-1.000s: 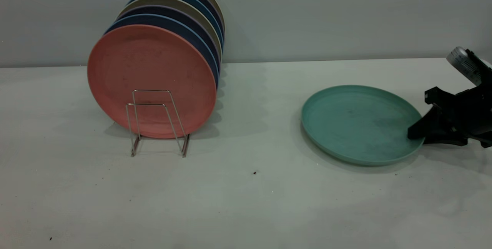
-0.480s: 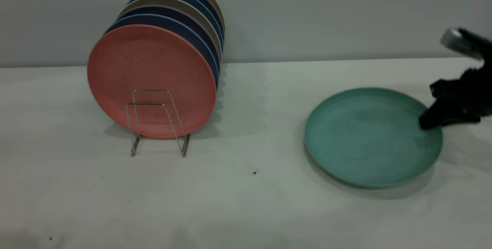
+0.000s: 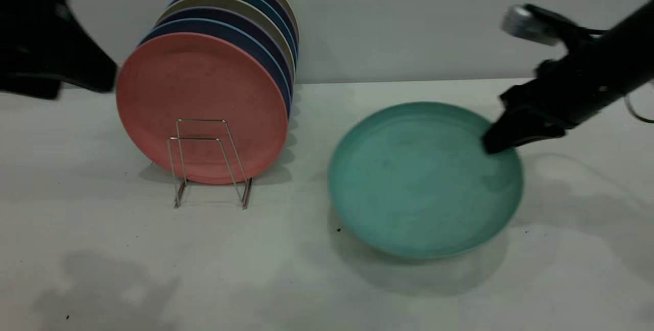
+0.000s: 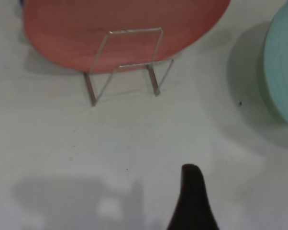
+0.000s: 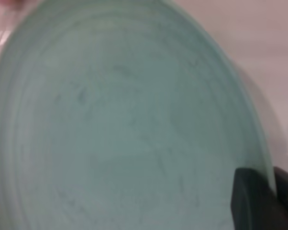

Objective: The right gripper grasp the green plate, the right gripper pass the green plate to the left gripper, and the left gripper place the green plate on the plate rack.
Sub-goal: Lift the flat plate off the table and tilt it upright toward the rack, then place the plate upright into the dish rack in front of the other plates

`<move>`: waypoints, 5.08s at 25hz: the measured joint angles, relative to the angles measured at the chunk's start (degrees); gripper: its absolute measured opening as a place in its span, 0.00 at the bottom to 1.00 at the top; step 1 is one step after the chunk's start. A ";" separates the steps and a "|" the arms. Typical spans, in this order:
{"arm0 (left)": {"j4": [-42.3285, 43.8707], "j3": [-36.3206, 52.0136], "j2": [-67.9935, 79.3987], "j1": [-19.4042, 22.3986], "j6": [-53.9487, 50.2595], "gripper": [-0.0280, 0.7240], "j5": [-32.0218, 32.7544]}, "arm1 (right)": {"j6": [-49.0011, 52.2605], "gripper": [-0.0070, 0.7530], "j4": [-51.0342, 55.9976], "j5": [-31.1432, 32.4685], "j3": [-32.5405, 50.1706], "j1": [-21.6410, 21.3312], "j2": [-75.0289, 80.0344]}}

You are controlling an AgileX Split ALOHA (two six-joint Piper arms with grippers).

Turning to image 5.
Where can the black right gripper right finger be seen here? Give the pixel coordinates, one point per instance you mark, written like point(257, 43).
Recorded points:
point(287, 198)

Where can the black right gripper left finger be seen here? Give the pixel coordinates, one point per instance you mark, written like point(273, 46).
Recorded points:
point(251, 201)

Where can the green round plate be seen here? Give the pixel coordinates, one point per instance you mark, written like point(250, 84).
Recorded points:
point(125, 124)

